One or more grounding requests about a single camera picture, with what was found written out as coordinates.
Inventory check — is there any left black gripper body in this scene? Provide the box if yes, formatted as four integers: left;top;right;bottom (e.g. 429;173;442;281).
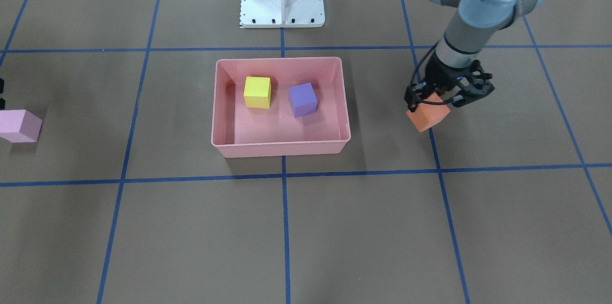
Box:
423;53;470;97

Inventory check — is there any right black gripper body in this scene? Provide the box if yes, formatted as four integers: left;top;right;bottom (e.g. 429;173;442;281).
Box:
0;79;6;109

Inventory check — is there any orange foam block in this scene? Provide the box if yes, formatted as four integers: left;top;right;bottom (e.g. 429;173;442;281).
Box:
406;103;451;132

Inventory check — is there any pink foam block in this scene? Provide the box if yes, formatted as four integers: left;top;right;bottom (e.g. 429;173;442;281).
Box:
0;109;43;143

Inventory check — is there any purple foam block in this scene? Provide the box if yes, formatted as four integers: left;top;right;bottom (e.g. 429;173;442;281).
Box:
289;83;318;118

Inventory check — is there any yellow foam block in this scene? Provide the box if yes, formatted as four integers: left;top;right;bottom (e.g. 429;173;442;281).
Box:
243;76;272;109

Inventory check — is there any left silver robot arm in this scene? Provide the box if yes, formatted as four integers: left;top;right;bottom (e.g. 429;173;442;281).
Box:
404;0;546;113

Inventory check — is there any pink plastic bin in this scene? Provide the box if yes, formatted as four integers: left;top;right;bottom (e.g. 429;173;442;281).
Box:
210;56;351;158

